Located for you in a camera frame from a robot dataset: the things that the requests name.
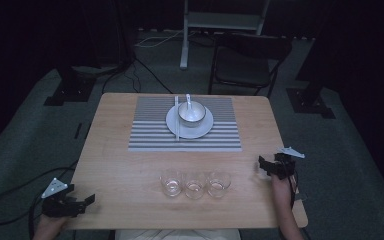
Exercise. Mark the grey round stand base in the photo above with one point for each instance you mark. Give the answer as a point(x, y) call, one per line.
point(95, 69)

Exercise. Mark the black folding chair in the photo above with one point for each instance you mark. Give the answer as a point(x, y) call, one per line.
point(243, 66)

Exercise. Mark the person's light clothing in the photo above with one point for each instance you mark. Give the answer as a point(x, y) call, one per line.
point(176, 235)

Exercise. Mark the white bowl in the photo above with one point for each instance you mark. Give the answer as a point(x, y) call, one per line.
point(196, 116)

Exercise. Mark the person's left hand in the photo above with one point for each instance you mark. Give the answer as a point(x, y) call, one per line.
point(48, 227)

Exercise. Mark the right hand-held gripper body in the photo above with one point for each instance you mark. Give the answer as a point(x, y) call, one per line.
point(285, 166)

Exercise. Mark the white ceramic spoon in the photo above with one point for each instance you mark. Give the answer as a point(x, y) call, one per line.
point(189, 106)

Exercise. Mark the white round plate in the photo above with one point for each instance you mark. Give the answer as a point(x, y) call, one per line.
point(193, 132)

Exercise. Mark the clear drinking glass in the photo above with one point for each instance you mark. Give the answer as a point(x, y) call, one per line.
point(218, 186)
point(194, 189)
point(171, 186)

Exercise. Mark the white chopstick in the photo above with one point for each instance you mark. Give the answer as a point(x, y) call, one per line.
point(178, 120)

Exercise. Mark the white metal stand frame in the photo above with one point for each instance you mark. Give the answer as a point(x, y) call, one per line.
point(221, 21)

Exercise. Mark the small black bar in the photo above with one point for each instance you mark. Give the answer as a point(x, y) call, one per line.
point(78, 130)

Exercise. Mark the grey striped placemat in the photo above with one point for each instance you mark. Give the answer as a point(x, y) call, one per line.
point(153, 133)

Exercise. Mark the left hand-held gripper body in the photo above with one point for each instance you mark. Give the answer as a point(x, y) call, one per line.
point(59, 206)

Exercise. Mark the black stand base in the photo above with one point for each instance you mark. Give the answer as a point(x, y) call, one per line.
point(70, 90)
point(310, 101)

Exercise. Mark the person's right hand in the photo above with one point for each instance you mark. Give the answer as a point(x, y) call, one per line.
point(280, 188)

